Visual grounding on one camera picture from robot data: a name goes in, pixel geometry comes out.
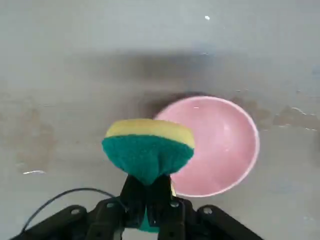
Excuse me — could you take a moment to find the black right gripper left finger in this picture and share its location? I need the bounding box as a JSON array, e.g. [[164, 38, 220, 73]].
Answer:
[[11, 175, 149, 240]]

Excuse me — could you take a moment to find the pink bowl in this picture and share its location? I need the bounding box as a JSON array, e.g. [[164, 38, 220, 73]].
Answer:
[[151, 95, 261, 199]]

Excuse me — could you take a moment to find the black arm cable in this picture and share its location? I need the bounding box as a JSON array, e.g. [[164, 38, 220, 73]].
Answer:
[[21, 187, 126, 234]]

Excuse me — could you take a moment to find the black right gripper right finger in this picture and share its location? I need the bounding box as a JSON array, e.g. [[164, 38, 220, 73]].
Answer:
[[147, 174, 263, 240]]

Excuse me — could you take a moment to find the green and yellow sponge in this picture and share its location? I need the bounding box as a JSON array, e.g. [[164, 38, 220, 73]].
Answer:
[[101, 119, 196, 234]]

